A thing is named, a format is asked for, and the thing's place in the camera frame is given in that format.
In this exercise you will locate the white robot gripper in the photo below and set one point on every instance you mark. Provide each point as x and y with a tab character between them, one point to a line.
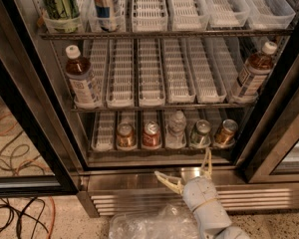
199	190

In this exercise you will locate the clear water bottle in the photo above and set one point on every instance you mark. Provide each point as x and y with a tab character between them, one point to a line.
175	131

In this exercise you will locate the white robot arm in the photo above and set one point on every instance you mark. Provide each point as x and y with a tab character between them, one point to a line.
216	224

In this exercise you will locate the fridge glass door right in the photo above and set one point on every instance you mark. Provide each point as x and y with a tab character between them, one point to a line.
283	134

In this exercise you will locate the fridge glass door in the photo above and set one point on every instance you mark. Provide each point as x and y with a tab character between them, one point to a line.
30	148
283	134

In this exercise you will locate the right tea bottle white cap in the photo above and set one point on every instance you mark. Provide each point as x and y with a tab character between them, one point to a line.
254	72

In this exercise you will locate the tea bottle white cap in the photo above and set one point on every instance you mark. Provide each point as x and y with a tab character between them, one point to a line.
254	72
82	79

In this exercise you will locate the stainless steel fridge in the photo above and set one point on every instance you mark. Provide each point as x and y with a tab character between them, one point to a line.
159	72

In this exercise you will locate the left tea bottle white cap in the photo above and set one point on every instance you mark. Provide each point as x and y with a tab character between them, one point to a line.
82	79

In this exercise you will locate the fridge glass door left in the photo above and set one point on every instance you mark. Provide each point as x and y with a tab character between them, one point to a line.
30	148

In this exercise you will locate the blue labelled bottle top shelf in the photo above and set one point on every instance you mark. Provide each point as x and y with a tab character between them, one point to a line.
108	13

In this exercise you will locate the green labelled bottle top shelf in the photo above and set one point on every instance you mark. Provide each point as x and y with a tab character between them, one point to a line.
63	15

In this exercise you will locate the green silver can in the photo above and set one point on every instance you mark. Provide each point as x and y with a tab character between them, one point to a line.
200	134

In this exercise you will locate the clear plastic bin on floor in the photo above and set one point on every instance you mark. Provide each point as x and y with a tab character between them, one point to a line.
170	222

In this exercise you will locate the gold can right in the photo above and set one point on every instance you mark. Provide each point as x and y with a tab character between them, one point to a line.
224	136

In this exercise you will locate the red soda can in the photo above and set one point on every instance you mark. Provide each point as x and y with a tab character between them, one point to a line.
151	135

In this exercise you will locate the brown can left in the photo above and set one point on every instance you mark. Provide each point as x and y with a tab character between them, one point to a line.
125	135

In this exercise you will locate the white lane tray bottom left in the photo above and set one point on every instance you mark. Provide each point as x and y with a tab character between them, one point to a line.
103	132

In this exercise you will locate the middle shelf rail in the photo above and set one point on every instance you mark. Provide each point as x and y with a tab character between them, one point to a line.
166	107

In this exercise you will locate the shelf rail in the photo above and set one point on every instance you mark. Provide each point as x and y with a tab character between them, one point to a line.
166	107
167	34

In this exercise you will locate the top shelf rail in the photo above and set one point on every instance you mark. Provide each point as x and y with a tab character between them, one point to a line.
167	34

